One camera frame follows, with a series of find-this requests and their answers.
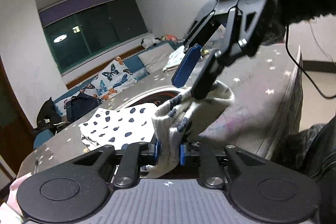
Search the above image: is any white navy polka-dot garment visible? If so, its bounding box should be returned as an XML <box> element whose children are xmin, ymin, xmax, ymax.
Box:
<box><xmin>79</xmin><ymin>81</ymin><xmax>235</xmax><ymax>178</ymax></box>

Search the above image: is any folded blue striped cloth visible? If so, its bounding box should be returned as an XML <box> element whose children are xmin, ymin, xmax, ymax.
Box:
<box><xmin>162</xmin><ymin>46</ymin><xmax>185</xmax><ymax>72</ymax></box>

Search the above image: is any grey pillow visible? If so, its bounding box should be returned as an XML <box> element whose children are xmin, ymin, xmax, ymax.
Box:
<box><xmin>138</xmin><ymin>44</ymin><xmax>174</xmax><ymax>74</ymax></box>

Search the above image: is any round induction cooker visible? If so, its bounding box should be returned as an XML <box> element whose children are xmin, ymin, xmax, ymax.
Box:
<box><xmin>115</xmin><ymin>86</ymin><xmax>182</xmax><ymax>110</ymax></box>

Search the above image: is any plush toy on sill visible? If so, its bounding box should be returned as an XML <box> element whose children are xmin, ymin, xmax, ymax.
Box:
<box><xmin>141</xmin><ymin>38</ymin><xmax>161</xmax><ymax>50</ymax></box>

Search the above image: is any butterfly print pillow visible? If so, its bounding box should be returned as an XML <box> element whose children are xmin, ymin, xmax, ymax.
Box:
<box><xmin>80</xmin><ymin>56</ymin><xmax>138</xmax><ymax>101</ymax></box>

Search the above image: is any dark navy backpack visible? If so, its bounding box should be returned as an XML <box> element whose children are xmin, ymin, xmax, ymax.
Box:
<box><xmin>66</xmin><ymin>93</ymin><xmax>102</xmax><ymax>123</ymax></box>

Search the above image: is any blue sofa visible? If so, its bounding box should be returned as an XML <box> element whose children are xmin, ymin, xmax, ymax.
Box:
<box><xmin>32</xmin><ymin>40</ymin><xmax>182</xmax><ymax>148</ymax></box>

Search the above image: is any black bag on sofa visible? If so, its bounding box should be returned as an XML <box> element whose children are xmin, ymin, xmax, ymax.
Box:
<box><xmin>34</xmin><ymin>97</ymin><xmax>62</xmax><ymax>134</ymax></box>

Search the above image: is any black pen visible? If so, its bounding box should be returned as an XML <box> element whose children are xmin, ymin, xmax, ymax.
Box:
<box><xmin>33</xmin><ymin>157</ymin><xmax>39</xmax><ymax>174</ymax></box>

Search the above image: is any dark green window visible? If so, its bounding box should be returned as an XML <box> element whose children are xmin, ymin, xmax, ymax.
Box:
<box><xmin>39</xmin><ymin>0</ymin><xmax>148</xmax><ymax>74</ymax></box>

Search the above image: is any dark wooden door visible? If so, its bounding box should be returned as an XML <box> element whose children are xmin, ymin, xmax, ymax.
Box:
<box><xmin>1</xmin><ymin>65</ymin><xmax>34</xmax><ymax>174</ymax></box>

